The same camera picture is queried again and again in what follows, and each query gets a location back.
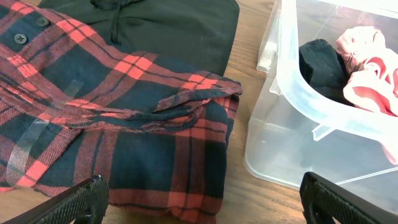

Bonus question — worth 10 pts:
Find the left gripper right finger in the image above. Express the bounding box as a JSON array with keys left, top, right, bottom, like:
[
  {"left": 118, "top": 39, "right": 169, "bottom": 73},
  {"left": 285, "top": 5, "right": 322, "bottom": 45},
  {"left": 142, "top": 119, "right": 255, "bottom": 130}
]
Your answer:
[{"left": 300, "top": 172, "right": 397, "bottom": 224}]

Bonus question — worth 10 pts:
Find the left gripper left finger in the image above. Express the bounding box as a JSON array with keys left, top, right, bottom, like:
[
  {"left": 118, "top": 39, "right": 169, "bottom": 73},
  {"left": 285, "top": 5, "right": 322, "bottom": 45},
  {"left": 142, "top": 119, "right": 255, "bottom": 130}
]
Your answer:
[{"left": 4, "top": 175, "right": 109, "bottom": 224}]

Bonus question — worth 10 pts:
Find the dark navy garment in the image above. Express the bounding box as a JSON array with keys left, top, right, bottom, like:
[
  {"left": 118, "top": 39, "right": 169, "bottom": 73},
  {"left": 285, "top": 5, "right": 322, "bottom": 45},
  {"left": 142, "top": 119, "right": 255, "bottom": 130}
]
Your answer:
[{"left": 298, "top": 39, "right": 353, "bottom": 106}]

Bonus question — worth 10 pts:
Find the coral pink garment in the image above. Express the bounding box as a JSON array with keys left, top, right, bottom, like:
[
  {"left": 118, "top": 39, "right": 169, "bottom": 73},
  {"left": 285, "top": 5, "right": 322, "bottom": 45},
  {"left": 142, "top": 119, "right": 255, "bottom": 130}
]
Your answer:
[{"left": 335, "top": 26, "right": 398, "bottom": 166}]

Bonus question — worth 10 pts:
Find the clear plastic storage bin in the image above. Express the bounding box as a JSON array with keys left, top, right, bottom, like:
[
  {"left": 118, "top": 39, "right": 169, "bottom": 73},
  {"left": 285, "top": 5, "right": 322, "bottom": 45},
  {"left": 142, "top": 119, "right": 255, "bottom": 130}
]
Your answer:
[{"left": 245, "top": 0, "right": 397, "bottom": 213}]

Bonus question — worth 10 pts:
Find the red plaid flannel shirt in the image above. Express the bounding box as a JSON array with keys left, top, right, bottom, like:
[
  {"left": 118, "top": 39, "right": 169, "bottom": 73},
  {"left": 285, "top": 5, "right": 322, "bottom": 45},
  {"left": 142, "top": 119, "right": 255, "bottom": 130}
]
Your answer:
[{"left": 1, "top": 0, "right": 243, "bottom": 223}]

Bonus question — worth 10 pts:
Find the black folded hoodie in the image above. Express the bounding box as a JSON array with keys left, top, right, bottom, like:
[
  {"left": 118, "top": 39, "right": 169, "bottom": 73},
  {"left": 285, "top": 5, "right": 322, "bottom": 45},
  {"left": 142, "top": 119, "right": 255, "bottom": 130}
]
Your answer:
[{"left": 39, "top": 0, "right": 239, "bottom": 76}]

